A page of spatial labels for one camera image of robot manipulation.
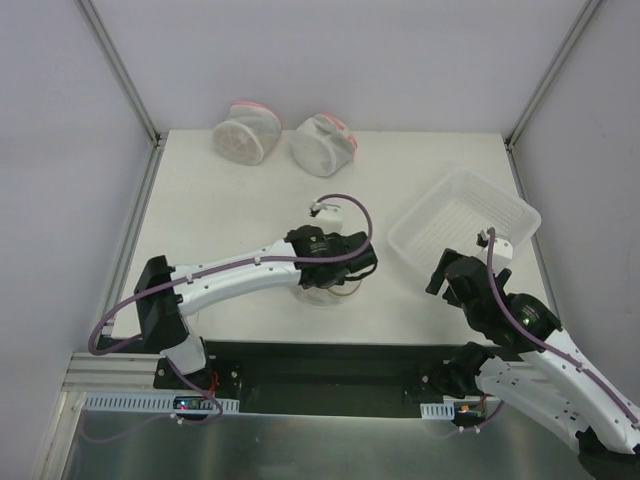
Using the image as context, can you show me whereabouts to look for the white mesh laundry bag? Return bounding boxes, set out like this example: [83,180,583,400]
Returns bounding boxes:
[290,280,362,308]

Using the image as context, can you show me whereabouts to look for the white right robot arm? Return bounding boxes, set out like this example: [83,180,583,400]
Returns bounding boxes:
[426,249,639,479]

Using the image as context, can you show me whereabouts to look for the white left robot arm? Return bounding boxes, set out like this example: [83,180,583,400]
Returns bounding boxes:
[134,225,378,389]

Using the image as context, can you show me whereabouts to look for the right pink-trimmed mesh laundry bag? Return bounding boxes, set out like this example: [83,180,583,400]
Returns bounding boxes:
[290,113,358,178]

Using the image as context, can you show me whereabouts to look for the pink-trimmed mesh laundry bag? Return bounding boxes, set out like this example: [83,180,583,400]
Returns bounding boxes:
[212,101,282,166]
[290,113,358,178]

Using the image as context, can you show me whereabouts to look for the left pink-trimmed mesh laundry bag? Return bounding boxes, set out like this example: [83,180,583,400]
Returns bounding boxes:
[212,101,282,166]

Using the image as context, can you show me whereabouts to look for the white perforated plastic basket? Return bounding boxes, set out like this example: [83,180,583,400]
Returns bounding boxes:
[387,167,541,275]

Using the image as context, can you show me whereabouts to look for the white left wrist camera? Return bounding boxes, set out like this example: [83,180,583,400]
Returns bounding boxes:
[308,201,344,234]

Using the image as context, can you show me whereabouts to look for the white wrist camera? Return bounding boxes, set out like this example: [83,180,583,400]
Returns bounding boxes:
[475,230,514,274]
[308,201,344,234]

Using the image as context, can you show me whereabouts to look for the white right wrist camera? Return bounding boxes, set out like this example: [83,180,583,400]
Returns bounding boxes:
[475,230,514,274]

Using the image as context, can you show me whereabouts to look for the right white slotted cable duct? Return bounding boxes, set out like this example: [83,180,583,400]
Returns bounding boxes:
[420,402,456,421]

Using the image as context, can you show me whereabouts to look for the white slotted cable duct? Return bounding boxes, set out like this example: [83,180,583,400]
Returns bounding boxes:
[420,402,456,421]
[84,392,240,415]

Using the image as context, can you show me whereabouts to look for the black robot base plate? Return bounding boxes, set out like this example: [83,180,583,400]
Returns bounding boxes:
[152,341,461,419]

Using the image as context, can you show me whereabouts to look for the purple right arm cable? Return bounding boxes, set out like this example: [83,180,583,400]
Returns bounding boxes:
[424,227,640,441]

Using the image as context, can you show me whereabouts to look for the aluminium front frame rail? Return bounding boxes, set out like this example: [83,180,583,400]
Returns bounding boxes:
[62,352,166,394]

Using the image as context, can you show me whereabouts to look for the left white slotted cable duct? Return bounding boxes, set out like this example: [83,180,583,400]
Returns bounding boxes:
[84,392,240,415]

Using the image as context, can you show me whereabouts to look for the right aluminium frame post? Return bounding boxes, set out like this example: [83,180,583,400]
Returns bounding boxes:
[505,0,605,151]

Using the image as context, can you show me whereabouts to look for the aluminium frame post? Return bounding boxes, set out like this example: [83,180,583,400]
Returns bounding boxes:
[74,0,166,147]
[505,0,605,151]

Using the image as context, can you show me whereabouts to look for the left aluminium frame post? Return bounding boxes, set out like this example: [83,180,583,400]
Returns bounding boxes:
[74,0,166,147]

